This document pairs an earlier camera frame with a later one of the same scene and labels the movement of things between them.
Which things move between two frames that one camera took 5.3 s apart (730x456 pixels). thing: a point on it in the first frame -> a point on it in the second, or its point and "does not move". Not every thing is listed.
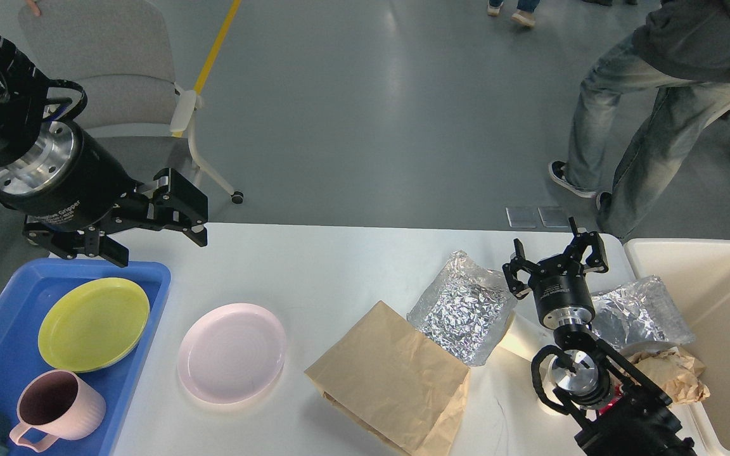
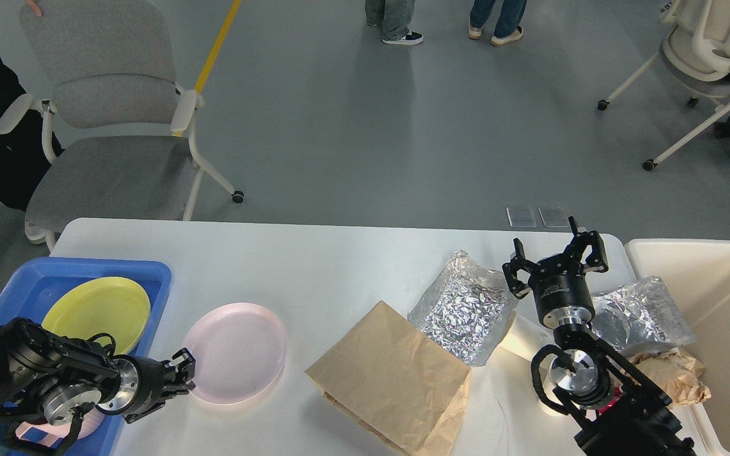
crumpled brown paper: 676,373 does not move
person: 696,53 -> 508,28
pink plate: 230,353 does not move
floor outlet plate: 521,217 does not move
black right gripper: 559,284 does not move
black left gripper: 67,178 -> 142,382
